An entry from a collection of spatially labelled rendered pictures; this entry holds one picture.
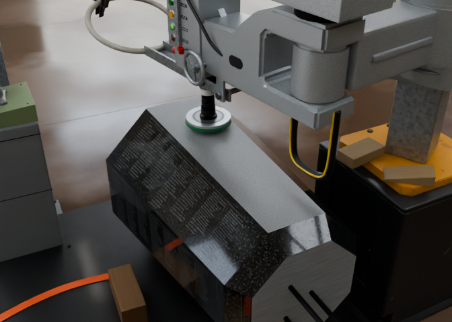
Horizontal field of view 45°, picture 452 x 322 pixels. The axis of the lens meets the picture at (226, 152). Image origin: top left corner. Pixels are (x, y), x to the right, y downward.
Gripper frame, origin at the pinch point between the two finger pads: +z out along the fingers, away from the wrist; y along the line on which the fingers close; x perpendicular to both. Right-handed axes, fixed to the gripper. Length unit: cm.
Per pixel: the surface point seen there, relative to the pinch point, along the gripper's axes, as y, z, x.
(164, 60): 59, -15, -15
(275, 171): 137, -19, -31
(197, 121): 91, -6, -25
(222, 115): 97, -7, -13
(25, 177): 33, 51, -77
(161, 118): 73, 7, -27
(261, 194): 141, -22, -48
